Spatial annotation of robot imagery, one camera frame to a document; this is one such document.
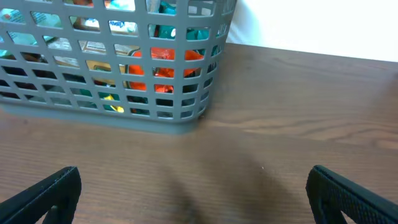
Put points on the orange pasta packet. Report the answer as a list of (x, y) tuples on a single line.
[(131, 51)]

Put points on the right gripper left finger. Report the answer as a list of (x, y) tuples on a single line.
[(54, 198)]

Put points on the teal tissue packet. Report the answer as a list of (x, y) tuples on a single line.
[(91, 24)]

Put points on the grey plastic basket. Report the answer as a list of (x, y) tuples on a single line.
[(34, 84)]

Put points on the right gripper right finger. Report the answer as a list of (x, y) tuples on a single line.
[(333, 197)]

